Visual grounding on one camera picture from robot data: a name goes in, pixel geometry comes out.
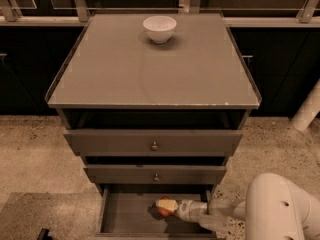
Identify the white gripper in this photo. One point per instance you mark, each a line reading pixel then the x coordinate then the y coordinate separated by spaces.
pixel 186 209

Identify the red apple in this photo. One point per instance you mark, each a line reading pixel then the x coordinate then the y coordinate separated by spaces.
pixel 162 211

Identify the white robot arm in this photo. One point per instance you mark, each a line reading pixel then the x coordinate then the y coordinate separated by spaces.
pixel 274 209

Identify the bottom grey drawer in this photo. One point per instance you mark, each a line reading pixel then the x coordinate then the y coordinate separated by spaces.
pixel 128 212

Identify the grey drawer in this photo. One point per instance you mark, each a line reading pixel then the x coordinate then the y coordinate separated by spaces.
pixel 134 143
pixel 168 174
pixel 128 212

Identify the top drawer brass knob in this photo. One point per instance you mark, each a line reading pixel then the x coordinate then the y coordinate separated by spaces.
pixel 154 146

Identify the middle grey drawer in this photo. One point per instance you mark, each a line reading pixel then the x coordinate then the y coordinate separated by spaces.
pixel 168 174

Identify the grey drawer cabinet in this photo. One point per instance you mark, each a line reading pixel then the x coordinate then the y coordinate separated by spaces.
pixel 118 79

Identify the top grey drawer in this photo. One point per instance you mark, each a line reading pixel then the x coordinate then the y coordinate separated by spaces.
pixel 134 143

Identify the black object on floor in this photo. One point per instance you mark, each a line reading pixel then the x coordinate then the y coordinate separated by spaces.
pixel 44 235

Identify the white pole leg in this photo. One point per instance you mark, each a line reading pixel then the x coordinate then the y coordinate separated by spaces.
pixel 308 110

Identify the white ceramic bowl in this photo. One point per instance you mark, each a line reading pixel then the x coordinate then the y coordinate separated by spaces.
pixel 159 28

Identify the metal railing frame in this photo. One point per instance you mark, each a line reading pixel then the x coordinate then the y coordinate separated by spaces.
pixel 237 13

